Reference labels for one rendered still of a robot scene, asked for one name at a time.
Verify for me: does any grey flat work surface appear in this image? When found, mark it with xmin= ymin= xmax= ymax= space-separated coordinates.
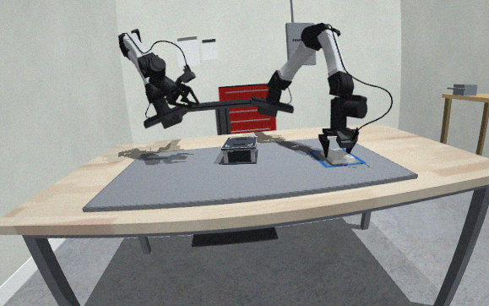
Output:
xmin=82 ymin=139 xmax=418 ymax=212

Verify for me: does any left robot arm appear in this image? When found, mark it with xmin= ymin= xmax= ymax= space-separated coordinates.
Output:
xmin=252 ymin=23 xmax=367 ymax=118

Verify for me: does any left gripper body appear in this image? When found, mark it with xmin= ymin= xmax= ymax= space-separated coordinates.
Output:
xmin=318 ymin=114 xmax=360 ymax=140

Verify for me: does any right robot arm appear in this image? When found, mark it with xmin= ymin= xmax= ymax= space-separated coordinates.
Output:
xmin=118 ymin=29 xmax=196 ymax=124

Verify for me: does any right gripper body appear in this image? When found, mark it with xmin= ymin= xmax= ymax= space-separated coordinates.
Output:
xmin=159 ymin=67 xmax=190 ymax=104

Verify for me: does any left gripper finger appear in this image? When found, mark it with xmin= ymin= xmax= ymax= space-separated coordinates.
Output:
xmin=346 ymin=143 xmax=356 ymax=154
xmin=318 ymin=136 xmax=330 ymax=158

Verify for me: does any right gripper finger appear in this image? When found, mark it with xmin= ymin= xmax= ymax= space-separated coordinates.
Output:
xmin=180 ymin=86 xmax=199 ymax=106
xmin=169 ymin=88 xmax=193 ymax=108

